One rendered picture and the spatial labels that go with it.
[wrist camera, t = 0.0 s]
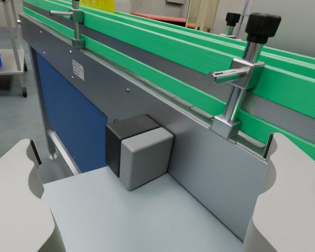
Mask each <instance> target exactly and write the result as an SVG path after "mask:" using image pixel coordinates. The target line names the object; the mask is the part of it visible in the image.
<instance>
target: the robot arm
mask: <svg viewBox="0 0 315 252"><path fill-rule="evenodd" d="M263 158H264V159H265V160H266V162H267V167H266V170H265V173H264V176H263V179H262V182H261V184H262V186H263V188H264V190H265V192H264V193H262V194H260V195H259V196H258V198H257V200H256V203H255V206H254V209H253V212H252V215H251V218H250V221H249V224H248V227H247V231H246V235H245V238H244V242H243V251H244V252H315V161H314V160H313V159H312V158H311V157H309V156H308V155H307V154H306V153H305V152H303V151H302V150H301V149H300V148H299V147H297V146H296V145H295V144H294V143H293V142H291V141H290V140H289V139H288V138H287V137H286V136H284V135H283V134H281V133H279V132H275V133H273V132H271V133H270V134H269V138H268V141H267V144H266V148H265V151H264V155H263ZM41 164H42V161H41V158H40V155H39V152H38V149H37V147H36V144H35V141H34V139H33V138H31V139H22V140H21V141H19V142H18V143H17V144H16V145H15V146H14V147H12V148H11V149H10V150H9V151H8V152H7V153H6V154H5V155H4V156H2V157H1V158H0V252H66V249H65V245H64V242H63V239H62V236H61V233H60V230H59V228H58V225H57V223H56V220H55V218H54V215H53V213H52V211H51V208H50V206H49V204H48V202H47V201H45V200H42V199H41V198H42V195H43V193H44V191H45V189H44V186H43V184H42V181H41V179H40V176H39V174H38V171H37V170H38V168H39V165H41Z"/></svg>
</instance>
